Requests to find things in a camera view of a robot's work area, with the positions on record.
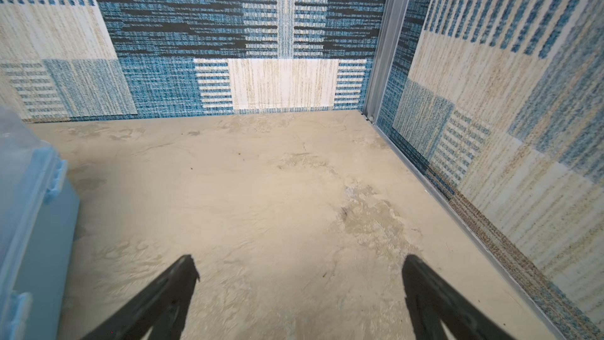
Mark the blue plastic tool box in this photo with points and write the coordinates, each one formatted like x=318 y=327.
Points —
x=39 y=210

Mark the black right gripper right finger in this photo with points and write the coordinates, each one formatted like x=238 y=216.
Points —
x=438 y=311

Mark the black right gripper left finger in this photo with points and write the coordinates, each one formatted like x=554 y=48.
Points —
x=159 y=311

